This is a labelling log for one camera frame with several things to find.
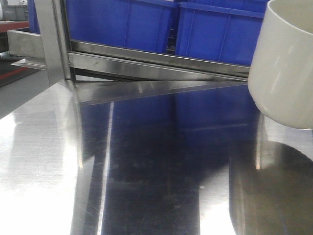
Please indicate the blue crate left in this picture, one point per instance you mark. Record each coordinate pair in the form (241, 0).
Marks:
(136, 24)

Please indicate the blue crate right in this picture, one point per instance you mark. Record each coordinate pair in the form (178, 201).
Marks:
(220, 30)

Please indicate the blue crate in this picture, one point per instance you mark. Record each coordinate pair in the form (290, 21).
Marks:
(136, 24)
(220, 30)

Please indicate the steel shelf frame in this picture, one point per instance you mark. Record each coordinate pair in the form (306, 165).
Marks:
(54, 51)

